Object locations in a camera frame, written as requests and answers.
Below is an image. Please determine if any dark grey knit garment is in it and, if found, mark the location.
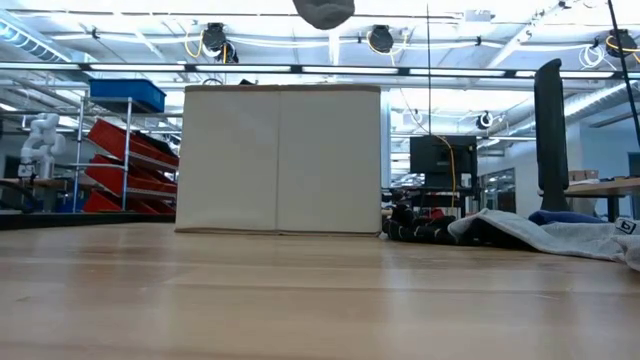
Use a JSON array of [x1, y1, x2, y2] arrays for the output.
[[292, 0, 356, 31]]

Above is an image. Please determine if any black equipment cart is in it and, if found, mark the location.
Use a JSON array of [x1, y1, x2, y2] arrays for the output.
[[389, 185, 482, 221]]

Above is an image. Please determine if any black striped sock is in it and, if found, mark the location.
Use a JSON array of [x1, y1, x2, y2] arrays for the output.
[[382, 202, 459, 247]]

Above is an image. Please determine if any grey knit sweater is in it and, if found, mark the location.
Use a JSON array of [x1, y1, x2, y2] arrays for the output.
[[446, 207, 640, 274]]

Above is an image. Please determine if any wooden workbench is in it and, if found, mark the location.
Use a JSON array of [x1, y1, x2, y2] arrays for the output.
[[0, 177, 84, 214]]

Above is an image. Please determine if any thin black hanging cable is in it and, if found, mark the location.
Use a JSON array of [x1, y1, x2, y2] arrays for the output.
[[426, 4, 432, 136]]

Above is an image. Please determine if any blue plastic bin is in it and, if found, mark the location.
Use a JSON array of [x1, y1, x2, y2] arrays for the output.
[[88, 78, 168, 115]]

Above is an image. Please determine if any red plastic bin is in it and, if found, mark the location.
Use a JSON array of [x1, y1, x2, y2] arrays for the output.
[[83, 153, 179, 195], [87, 118, 180, 169], [82, 189, 177, 216]]

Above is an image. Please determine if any yellow power cable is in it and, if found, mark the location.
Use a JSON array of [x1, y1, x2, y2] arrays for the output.
[[183, 29, 207, 60], [366, 30, 459, 209]]

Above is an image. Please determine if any wooden desk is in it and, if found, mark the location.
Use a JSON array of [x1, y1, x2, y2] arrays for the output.
[[537, 177, 640, 224]]

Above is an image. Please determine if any slanted black cable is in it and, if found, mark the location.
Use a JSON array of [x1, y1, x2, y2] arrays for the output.
[[607, 0, 640, 146]]

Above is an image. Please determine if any overhead frame rail with lights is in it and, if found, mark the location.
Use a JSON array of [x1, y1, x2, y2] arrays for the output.
[[0, 60, 640, 81]]

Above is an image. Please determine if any beige fabric storage bin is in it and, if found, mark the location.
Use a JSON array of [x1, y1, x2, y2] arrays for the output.
[[173, 83, 384, 237]]

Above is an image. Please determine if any black computer monitor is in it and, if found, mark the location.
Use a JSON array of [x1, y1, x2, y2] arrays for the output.
[[409, 134, 479, 189]]

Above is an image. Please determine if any silver metal shelf rack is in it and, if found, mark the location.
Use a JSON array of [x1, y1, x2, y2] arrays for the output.
[[71, 94, 184, 215]]

